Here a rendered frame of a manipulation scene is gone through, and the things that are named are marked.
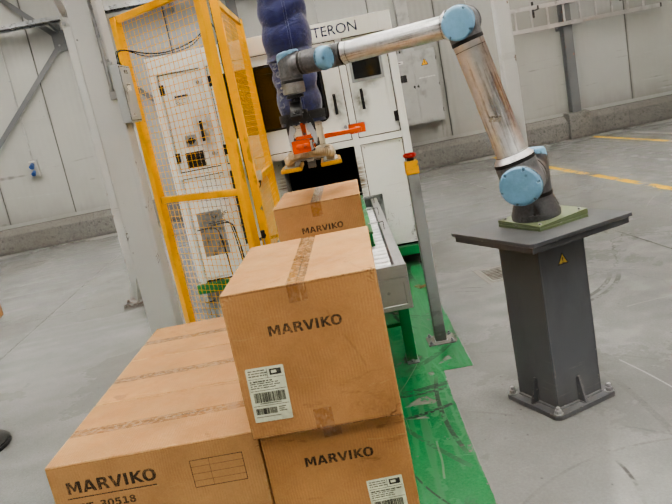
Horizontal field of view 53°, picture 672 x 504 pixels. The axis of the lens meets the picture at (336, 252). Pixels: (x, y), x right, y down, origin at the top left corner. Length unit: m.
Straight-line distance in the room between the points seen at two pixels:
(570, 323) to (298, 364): 1.38
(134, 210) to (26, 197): 8.72
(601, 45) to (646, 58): 0.87
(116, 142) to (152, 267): 0.70
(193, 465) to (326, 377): 0.47
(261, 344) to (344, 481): 0.47
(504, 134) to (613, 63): 10.78
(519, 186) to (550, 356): 0.71
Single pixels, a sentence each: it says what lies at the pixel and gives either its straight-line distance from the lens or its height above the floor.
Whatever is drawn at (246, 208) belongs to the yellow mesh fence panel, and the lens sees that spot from 3.79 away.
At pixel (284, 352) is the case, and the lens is 1.75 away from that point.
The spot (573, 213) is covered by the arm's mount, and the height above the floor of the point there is 0.78.
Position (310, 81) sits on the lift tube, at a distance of 3.27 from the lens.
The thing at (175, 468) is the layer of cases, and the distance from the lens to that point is 2.00.
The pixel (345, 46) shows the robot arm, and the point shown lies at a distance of 2.78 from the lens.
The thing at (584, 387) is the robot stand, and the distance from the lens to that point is 2.96.
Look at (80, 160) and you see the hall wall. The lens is 12.22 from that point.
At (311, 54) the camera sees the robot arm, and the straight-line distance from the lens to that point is 2.69.
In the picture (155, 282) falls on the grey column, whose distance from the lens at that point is 3.92.
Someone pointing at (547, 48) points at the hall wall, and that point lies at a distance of 12.76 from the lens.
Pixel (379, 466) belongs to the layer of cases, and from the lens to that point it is 1.95.
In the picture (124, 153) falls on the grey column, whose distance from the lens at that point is 3.85.
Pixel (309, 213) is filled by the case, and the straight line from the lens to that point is 3.08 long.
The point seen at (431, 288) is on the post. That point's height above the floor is 0.31.
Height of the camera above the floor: 1.35
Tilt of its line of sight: 12 degrees down
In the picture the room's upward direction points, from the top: 11 degrees counter-clockwise
